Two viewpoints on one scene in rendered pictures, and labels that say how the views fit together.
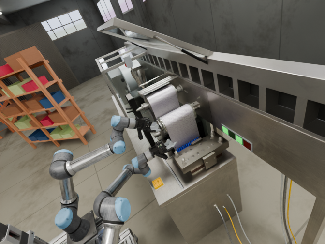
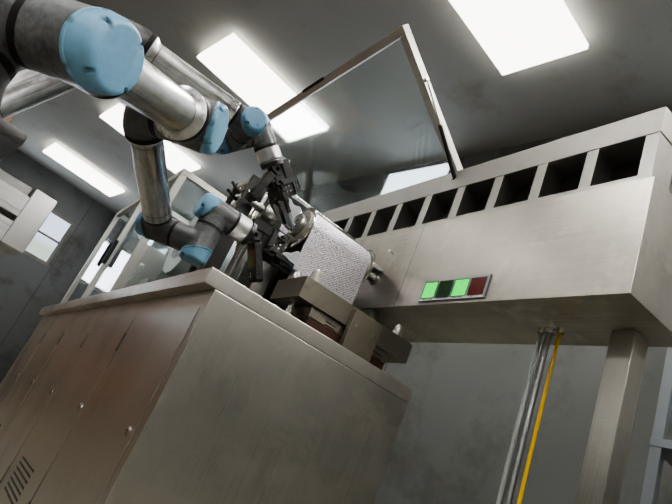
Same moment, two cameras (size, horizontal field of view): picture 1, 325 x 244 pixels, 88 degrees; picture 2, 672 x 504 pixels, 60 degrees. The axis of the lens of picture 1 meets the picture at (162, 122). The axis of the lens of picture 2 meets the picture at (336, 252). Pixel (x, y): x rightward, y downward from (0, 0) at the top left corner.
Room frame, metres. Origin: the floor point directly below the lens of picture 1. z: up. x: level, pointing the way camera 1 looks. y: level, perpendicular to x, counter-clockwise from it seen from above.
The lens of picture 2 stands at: (-0.59, 0.37, 0.54)
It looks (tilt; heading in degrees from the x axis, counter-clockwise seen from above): 22 degrees up; 343
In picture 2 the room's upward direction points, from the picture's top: 24 degrees clockwise
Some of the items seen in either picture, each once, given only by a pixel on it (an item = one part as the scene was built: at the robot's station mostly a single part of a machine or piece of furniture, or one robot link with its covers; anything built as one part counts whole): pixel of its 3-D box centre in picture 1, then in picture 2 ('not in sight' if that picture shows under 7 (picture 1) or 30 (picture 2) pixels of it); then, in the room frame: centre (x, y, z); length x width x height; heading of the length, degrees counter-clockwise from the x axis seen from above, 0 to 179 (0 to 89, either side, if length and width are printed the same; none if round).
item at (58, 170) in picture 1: (87, 160); (184, 78); (0.84, 0.51, 1.36); 0.49 x 0.11 x 0.12; 98
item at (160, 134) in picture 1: (164, 144); (258, 276); (1.08, 0.06, 1.05); 0.06 x 0.05 x 0.31; 101
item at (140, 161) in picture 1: (140, 160); (216, 214); (0.94, 0.26, 1.11); 0.11 x 0.08 x 0.09; 101
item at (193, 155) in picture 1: (200, 151); (342, 322); (0.91, -0.18, 1.00); 0.40 x 0.16 x 0.06; 101
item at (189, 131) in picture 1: (184, 135); (324, 284); (1.02, -0.12, 1.11); 0.23 x 0.01 x 0.18; 101
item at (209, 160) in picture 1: (210, 160); (361, 335); (0.82, -0.22, 0.97); 0.10 x 0.03 x 0.11; 101
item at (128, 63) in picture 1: (127, 61); not in sight; (1.60, 0.09, 1.66); 0.07 x 0.07 x 0.10; 80
